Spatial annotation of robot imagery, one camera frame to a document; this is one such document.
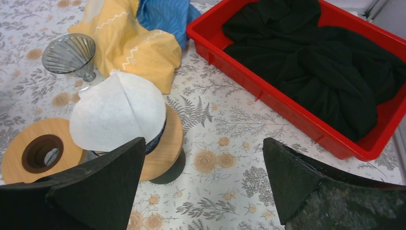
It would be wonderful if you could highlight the floral table mat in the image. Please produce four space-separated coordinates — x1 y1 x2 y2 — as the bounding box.
0 0 404 230

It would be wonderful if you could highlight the white paper coffee filter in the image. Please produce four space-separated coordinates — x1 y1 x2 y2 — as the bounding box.
69 72 167 152

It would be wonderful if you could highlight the blue cloth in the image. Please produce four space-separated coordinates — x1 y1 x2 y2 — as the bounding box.
136 0 201 49

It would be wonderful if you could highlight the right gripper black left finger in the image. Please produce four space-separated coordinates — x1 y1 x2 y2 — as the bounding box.
0 138 146 230

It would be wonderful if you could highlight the red plastic bin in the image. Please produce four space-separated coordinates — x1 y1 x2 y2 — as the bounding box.
187 0 406 161

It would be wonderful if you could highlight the yellow cloth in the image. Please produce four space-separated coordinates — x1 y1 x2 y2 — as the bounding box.
68 0 181 94

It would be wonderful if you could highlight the black cloth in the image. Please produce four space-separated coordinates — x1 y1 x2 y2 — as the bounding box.
222 0 406 142

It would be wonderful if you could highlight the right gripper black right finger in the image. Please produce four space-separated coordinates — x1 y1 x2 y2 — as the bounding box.
263 138 406 230

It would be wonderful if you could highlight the clear grey glass dripper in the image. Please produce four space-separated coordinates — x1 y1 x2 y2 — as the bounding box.
42 33 96 82

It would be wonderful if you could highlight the wooden ring holder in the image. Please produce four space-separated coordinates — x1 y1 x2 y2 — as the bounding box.
1 118 85 184
140 105 186 184

